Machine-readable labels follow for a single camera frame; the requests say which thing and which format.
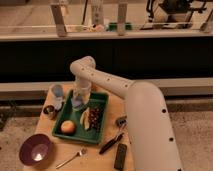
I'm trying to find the blue glass cup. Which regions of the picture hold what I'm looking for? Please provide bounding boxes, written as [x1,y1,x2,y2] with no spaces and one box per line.
[50,84,63,110]

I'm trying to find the black machine in background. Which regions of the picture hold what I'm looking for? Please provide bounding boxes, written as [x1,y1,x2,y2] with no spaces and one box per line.
[146,0,207,29]

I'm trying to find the orange peach fruit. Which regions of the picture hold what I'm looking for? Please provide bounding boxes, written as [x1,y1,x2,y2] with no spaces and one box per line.
[61,120,76,134]

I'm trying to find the silver fork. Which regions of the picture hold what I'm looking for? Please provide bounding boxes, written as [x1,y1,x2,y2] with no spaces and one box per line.
[56,148,87,169]

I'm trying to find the dark red grapes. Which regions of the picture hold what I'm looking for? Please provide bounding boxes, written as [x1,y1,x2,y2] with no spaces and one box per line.
[89,108,100,130]

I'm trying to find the small metal cup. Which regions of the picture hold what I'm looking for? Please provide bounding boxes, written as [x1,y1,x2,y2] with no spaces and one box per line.
[43,105,56,119]

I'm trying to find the black handled brush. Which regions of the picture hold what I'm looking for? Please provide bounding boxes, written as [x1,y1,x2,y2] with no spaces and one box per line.
[99,116,127,155]

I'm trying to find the green box in background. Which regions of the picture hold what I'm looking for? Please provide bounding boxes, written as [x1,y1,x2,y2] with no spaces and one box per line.
[107,22,132,31]

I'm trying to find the wooden post right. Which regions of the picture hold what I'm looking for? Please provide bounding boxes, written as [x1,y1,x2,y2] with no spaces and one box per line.
[117,1,127,36]

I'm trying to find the yellow banana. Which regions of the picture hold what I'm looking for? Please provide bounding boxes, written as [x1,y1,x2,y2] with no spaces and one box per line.
[80,108,90,130]

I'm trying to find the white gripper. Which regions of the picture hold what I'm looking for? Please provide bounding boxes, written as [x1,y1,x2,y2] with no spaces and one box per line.
[73,77,92,104]

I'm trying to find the wooden post left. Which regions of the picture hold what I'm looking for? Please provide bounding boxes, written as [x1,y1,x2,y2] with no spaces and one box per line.
[51,1,67,37]

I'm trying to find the purple bowl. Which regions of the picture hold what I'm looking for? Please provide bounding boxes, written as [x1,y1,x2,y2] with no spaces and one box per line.
[19,134,53,166]

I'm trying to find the green plastic tray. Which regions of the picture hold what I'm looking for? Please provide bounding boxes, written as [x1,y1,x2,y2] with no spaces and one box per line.
[52,90,108,144]

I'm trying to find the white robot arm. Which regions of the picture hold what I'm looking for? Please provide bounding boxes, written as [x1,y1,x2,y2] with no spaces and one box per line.
[70,56,184,171]

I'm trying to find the wooden post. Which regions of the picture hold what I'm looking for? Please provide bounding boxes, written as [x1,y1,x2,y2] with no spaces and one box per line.
[51,1,67,37]
[117,1,127,36]

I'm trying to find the black rectangular remote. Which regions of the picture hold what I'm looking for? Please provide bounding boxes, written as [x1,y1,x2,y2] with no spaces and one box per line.
[114,143,127,171]

